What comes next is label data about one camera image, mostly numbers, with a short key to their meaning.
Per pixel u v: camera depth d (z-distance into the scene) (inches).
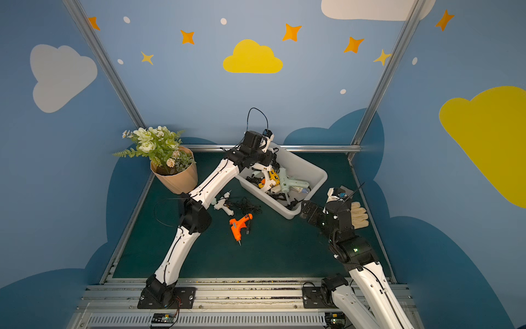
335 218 19.9
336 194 24.6
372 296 17.1
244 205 37.7
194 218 24.0
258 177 43.3
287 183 39.5
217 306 28.9
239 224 35.8
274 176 41.2
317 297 29.2
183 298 29.1
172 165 36.7
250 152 29.0
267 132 32.2
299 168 41.2
